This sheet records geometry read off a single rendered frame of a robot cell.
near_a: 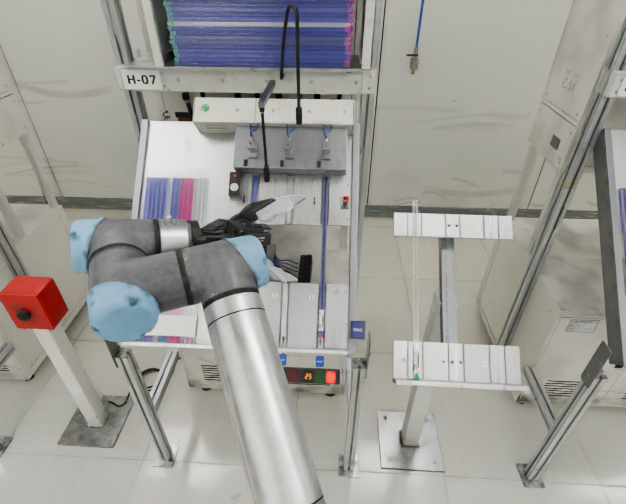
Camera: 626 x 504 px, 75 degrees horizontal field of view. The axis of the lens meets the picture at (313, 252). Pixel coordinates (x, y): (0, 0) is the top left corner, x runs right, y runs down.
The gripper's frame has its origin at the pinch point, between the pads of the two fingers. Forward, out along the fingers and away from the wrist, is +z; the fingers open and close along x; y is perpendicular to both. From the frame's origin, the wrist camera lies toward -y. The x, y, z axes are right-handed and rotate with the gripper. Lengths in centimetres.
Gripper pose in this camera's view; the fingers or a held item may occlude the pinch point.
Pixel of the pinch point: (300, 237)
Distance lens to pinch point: 73.3
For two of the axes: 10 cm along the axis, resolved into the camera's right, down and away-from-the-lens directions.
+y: 4.5, 2.7, -8.5
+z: 8.9, -0.3, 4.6
